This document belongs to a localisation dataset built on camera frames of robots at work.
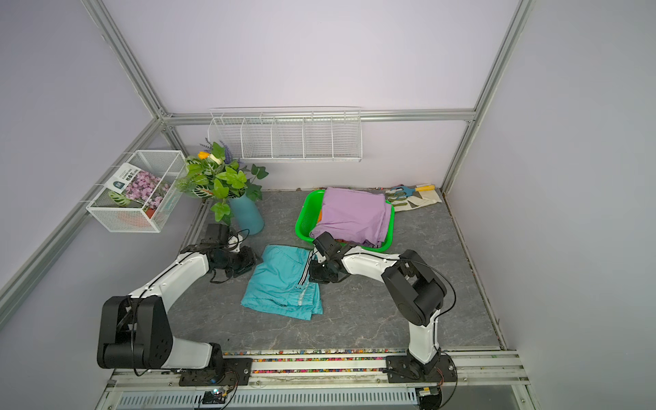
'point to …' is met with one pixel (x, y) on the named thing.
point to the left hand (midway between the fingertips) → (258, 264)
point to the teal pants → (275, 286)
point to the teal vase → (248, 214)
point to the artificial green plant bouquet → (214, 175)
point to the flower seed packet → (131, 184)
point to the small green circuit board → (214, 396)
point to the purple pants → (354, 215)
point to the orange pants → (320, 216)
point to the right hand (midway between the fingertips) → (309, 277)
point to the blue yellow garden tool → (408, 191)
